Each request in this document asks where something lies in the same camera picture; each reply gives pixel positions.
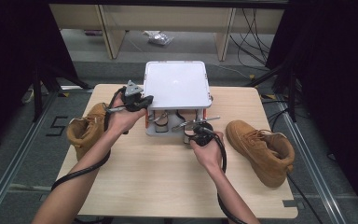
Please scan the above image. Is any black metal stand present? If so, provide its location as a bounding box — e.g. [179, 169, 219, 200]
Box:
[32, 62, 91, 123]
[245, 59, 298, 124]

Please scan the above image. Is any beige desk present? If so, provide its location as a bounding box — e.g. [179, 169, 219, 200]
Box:
[49, 3, 285, 62]

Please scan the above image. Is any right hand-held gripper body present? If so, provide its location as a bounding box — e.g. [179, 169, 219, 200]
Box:
[171, 116, 221, 147]

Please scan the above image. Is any black curtain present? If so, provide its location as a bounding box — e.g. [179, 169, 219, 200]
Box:
[0, 0, 79, 157]
[265, 0, 358, 218]

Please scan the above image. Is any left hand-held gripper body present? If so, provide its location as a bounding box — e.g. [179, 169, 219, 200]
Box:
[120, 79, 144, 112]

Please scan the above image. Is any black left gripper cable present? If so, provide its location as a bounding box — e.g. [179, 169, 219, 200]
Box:
[50, 87, 129, 191]

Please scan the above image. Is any thin black floor cable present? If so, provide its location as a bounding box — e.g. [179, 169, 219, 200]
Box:
[286, 173, 325, 224]

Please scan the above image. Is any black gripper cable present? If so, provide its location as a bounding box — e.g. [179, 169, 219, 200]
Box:
[50, 87, 129, 191]
[199, 125, 250, 224]

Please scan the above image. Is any bundle of black floor cables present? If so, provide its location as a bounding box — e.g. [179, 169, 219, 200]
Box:
[228, 7, 274, 67]

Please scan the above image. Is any tan lace-up boot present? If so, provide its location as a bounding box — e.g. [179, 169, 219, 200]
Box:
[225, 119, 296, 189]
[65, 102, 113, 161]

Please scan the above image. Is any aluminium floor rail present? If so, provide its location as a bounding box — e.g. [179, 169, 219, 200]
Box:
[274, 99, 349, 224]
[0, 91, 60, 220]

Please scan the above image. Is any person's right hand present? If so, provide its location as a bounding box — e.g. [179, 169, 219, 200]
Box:
[189, 132, 225, 172]

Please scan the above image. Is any person's left hand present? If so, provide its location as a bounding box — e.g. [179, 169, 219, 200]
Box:
[106, 92, 147, 135]

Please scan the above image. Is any silver cable plug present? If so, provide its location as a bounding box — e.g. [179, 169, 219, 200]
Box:
[104, 105, 127, 114]

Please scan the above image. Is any white two-tier shoe rack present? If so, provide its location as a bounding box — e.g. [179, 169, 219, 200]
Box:
[140, 60, 213, 137]

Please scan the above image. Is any black silver strap sandal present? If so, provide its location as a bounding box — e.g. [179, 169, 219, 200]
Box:
[174, 108, 207, 145]
[148, 109, 171, 133]

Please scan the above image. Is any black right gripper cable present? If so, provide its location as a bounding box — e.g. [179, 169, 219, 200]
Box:
[199, 125, 250, 224]

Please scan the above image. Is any clear plastic bag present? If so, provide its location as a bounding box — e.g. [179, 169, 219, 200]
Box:
[143, 30, 174, 47]

